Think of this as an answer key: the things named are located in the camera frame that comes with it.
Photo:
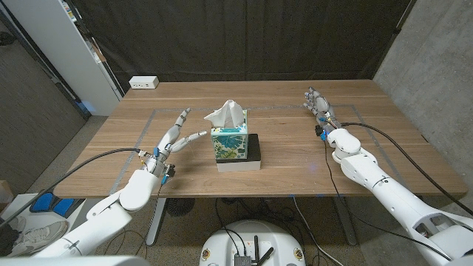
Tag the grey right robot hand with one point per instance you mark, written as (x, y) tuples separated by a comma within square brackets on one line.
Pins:
[(321, 107)]

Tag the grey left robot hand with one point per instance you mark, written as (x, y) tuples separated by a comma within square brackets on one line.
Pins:
[(162, 155)]

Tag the floral teal tissue box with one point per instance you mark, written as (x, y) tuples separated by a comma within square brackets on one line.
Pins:
[(229, 144)]

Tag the white tissue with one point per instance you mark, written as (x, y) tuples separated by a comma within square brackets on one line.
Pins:
[(229, 114)]

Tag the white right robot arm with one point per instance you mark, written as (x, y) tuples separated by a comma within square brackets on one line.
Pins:
[(388, 196)]

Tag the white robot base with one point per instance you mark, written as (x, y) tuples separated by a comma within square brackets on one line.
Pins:
[(221, 244)]

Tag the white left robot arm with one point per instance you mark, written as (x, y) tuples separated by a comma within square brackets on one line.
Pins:
[(107, 218)]

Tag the black box with antennas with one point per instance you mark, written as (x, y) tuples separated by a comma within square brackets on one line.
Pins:
[(244, 260)]

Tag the black round floor fan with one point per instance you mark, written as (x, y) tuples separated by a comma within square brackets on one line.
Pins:
[(180, 207)]

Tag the white table leg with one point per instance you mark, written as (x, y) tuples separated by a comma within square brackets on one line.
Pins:
[(156, 221)]

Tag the white power strip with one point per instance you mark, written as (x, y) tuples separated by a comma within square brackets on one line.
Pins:
[(143, 82)]

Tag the black and white block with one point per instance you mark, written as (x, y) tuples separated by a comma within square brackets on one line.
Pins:
[(255, 155)]

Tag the black curtain backdrop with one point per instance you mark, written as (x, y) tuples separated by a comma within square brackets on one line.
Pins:
[(240, 37)]

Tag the grey table leg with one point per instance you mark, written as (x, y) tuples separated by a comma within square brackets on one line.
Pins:
[(345, 221)]

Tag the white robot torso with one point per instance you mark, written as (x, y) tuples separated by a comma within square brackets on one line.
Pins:
[(74, 261)]

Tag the white cabinet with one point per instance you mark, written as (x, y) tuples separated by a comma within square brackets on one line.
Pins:
[(63, 48)]

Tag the white sneaker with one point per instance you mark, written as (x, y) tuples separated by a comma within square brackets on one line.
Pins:
[(37, 238)]

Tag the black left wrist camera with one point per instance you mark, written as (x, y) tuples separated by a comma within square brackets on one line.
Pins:
[(170, 170)]

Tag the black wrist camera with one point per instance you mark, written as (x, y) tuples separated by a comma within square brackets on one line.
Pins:
[(318, 131), (170, 170)]

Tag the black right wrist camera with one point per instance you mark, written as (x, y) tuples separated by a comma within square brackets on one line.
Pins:
[(318, 131)]

